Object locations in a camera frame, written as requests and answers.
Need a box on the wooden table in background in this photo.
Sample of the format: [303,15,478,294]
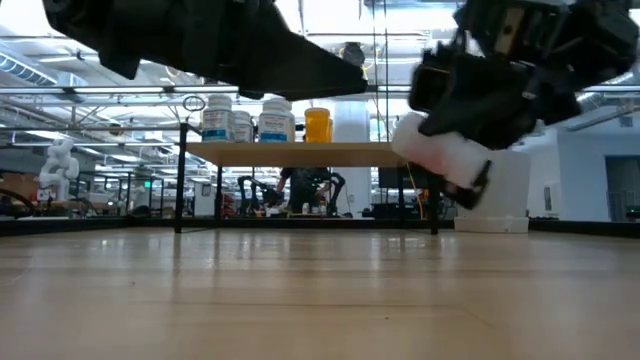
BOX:
[173,122,441,236]

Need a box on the person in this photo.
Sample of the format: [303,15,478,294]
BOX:
[276,167,335,216]

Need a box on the plain white medicine bottle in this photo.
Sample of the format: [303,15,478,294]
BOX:
[391,112,494,190]

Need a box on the black ceiling cable reel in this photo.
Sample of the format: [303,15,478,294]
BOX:
[339,42,366,69]

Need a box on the white humanoid figure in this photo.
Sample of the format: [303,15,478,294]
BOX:
[38,138,80,202]

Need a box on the white plant pot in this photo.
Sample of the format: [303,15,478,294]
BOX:
[453,147,532,235]

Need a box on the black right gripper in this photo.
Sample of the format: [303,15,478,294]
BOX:
[407,29,585,211]

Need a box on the white melatonin bottle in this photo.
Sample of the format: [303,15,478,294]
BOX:
[257,97,296,145]

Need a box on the thick yellow cable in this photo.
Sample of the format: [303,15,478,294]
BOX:
[405,162,425,220]

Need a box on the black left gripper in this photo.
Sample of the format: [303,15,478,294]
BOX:
[134,0,369,101]

